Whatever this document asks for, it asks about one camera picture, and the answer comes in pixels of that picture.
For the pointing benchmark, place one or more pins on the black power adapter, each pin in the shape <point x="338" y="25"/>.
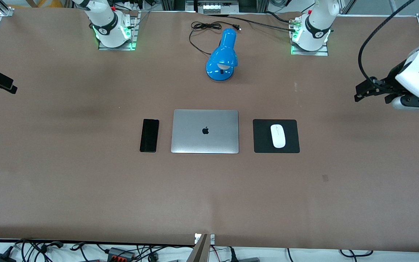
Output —
<point x="0" y="258"/>

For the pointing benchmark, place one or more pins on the brown table cover sheet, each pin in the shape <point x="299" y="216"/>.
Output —
<point x="209" y="196"/>

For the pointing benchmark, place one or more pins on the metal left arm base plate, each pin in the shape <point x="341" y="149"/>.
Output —
<point x="318" y="53"/>

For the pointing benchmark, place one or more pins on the silver closed laptop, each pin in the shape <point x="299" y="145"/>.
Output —
<point x="204" y="131"/>

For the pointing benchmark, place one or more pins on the small metal bracket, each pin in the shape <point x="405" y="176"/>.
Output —
<point x="212" y="239"/>

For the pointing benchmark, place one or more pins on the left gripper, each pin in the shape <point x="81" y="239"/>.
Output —
<point x="392" y="79"/>

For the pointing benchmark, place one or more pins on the black mouse pad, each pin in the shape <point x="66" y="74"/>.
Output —
<point x="260" y="135"/>

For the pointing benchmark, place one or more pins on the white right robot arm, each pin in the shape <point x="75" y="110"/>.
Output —
<point x="104" y="22"/>

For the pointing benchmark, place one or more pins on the white computer mouse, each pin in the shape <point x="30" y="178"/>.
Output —
<point x="278" y="136"/>

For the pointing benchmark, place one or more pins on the blue desk lamp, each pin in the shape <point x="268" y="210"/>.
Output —
<point x="224" y="54"/>

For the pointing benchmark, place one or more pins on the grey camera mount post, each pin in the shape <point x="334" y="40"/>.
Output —
<point x="199" y="253"/>

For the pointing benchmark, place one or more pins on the white power strip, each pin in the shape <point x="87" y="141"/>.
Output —
<point x="216" y="7"/>

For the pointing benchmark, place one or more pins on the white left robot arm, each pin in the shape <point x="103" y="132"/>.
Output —
<point x="316" y="22"/>

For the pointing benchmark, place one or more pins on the black orange connector block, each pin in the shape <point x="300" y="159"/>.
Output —
<point x="118" y="254"/>

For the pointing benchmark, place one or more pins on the black smartphone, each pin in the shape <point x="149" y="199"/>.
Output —
<point x="149" y="135"/>

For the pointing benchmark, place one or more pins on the black power plug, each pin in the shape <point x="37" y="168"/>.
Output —
<point x="232" y="254"/>

